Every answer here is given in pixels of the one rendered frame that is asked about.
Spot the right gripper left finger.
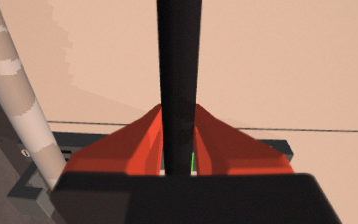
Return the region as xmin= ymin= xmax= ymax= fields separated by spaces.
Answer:
xmin=61 ymin=104 xmax=163 ymax=175

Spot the grey metal bar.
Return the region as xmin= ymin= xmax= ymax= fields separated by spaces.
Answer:
xmin=0 ymin=10 xmax=67 ymax=191

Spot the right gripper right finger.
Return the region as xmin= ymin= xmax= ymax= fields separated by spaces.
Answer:
xmin=193 ymin=103 xmax=294 ymax=175

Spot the black metal bar with green ends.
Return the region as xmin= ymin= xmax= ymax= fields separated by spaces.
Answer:
xmin=156 ymin=0 xmax=202 ymax=175

